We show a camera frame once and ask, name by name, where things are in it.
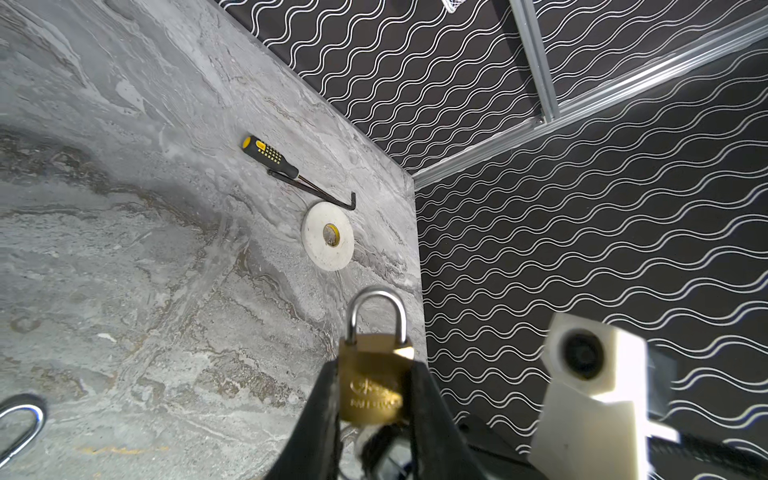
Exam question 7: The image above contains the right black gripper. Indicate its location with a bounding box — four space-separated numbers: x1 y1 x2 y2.
359 413 550 480

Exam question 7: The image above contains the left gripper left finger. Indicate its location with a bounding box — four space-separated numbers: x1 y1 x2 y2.
265 360 342 479

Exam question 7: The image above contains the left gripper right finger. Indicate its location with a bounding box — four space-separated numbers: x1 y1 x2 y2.
407 361 485 479

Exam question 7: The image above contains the brass padlock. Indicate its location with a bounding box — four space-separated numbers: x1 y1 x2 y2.
338 286 415 426

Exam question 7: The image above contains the blue padlock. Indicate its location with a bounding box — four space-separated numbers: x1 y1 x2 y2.
0 392 48 469

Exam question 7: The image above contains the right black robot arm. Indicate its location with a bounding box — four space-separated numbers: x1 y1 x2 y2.
355 415 767 479

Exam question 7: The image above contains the white tape roll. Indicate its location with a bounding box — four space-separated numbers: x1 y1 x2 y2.
301 202 355 271

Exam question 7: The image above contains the black yellow pry tool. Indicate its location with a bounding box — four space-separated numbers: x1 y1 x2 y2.
241 135 357 211

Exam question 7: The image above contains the white mesh basket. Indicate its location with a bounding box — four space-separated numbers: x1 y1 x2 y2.
441 0 465 13

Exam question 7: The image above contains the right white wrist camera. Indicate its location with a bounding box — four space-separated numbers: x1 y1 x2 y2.
528 313 679 479

